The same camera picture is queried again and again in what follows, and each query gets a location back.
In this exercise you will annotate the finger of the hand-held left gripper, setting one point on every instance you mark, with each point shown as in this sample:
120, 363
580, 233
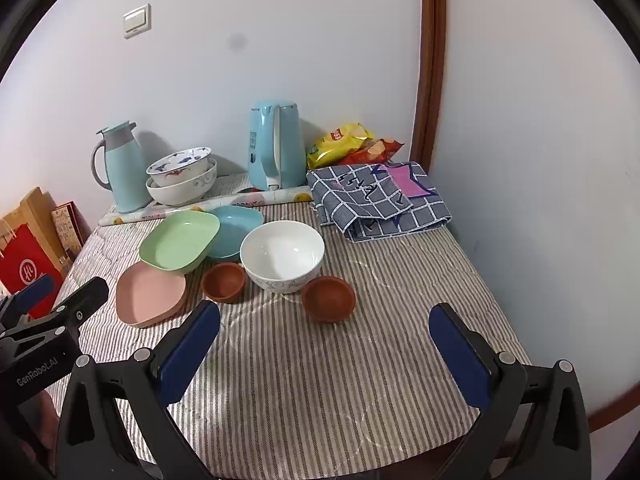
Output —
31, 291
80, 300

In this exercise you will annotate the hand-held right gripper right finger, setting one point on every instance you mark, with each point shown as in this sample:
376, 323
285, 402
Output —
457, 350

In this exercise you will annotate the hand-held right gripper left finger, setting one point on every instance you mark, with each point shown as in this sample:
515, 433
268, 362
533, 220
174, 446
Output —
192, 345

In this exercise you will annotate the pink plate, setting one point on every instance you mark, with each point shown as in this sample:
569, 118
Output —
147, 295

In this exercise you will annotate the small brown bowl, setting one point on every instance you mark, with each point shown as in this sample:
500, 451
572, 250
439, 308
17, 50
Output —
328, 302
224, 284

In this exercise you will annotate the green plate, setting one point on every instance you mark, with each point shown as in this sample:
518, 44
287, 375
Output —
177, 240

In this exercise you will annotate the large white bowl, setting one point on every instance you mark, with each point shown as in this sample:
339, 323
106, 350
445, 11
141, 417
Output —
280, 255

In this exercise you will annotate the blue plate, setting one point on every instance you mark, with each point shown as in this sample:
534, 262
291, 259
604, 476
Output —
237, 222

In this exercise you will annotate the stacked patterned white bowls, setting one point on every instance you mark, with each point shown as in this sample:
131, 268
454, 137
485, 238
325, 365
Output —
185, 192

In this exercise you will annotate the red paper bag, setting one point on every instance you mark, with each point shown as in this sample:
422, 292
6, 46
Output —
22, 265

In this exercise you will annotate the patterned brown box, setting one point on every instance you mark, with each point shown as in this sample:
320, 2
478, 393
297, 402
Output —
67, 230

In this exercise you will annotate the brown paper bag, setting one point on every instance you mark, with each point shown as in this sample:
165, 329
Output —
32, 210

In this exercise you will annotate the fruit-print table mat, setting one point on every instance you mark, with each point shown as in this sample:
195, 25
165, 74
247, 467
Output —
150, 212

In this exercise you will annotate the striped tablecloth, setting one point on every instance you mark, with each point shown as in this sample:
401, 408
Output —
320, 385

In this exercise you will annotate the light blue thermos jug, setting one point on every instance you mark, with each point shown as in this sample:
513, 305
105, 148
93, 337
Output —
125, 170

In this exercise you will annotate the wooden baseboard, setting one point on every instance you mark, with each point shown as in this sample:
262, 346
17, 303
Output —
605, 414

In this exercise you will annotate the grey checked cloth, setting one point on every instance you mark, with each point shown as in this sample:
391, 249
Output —
380, 205

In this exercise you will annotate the white bowl with red-blue print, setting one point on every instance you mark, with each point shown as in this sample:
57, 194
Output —
182, 167

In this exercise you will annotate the red chip bag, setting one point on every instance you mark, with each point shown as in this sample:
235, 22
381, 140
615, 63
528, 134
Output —
377, 151

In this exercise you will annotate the light blue electric kettle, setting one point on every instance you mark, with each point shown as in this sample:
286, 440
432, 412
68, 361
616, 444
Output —
280, 145

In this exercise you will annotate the yellow chip bag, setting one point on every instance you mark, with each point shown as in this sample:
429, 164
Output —
335, 147

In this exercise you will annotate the white light switch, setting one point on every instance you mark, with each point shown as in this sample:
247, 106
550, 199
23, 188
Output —
136, 21

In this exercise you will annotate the wooden door frame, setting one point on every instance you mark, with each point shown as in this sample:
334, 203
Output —
430, 60

